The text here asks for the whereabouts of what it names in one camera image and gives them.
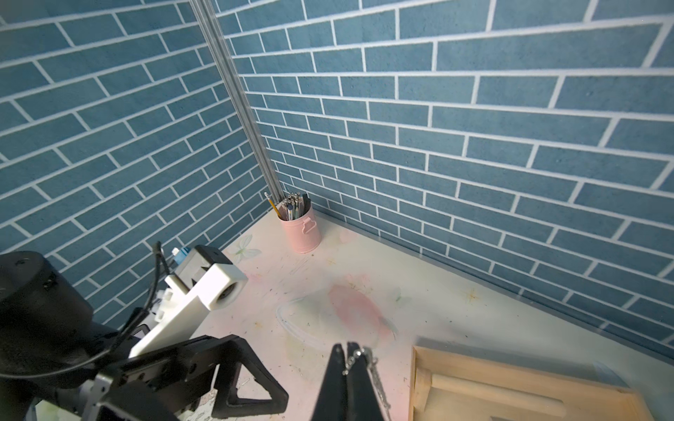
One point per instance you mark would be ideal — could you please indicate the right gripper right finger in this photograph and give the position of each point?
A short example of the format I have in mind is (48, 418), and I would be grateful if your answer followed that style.
(363, 401)

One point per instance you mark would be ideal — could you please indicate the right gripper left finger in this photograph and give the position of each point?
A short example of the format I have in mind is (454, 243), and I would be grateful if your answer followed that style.
(332, 402)

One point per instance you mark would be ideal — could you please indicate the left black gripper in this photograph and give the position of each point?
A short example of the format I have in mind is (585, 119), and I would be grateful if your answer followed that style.
(159, 385)

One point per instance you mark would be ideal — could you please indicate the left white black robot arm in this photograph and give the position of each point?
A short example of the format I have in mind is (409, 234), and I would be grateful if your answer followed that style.
(51, 347)

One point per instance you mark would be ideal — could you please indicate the wooden jewelry display stand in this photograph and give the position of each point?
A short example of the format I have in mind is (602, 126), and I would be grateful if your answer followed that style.
(448, 386)

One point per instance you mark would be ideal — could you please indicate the pink pen holder cup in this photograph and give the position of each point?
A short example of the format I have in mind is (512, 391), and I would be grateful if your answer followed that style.
(303, 233)

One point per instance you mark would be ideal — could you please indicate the pens in cup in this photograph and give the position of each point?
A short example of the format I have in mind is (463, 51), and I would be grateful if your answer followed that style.
(290, 208)

